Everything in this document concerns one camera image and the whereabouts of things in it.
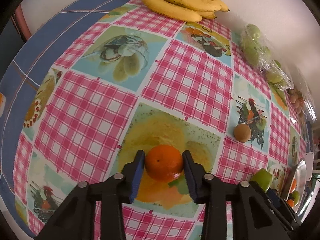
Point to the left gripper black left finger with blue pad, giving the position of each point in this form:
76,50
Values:
74,218

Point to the yellow banana bunch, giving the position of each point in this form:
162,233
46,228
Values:
187,10

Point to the brown kiwi far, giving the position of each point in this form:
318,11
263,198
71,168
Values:
242,132

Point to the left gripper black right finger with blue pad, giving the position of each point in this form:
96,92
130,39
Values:
253,213

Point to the pink checkered fruit tablecloth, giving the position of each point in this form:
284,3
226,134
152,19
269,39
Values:
104,77

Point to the silver metal plate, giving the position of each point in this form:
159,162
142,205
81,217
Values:
298,172

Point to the orange tangerine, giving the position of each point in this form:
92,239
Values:
164,163
293,185
290,203

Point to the white rectangular device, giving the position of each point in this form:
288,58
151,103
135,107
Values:
309,158

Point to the clear tray of green apples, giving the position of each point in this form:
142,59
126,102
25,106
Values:
260,54

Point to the green mango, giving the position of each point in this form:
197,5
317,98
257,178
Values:
263,178
295,196

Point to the clear box of longans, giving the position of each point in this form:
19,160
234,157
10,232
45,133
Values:
304,102

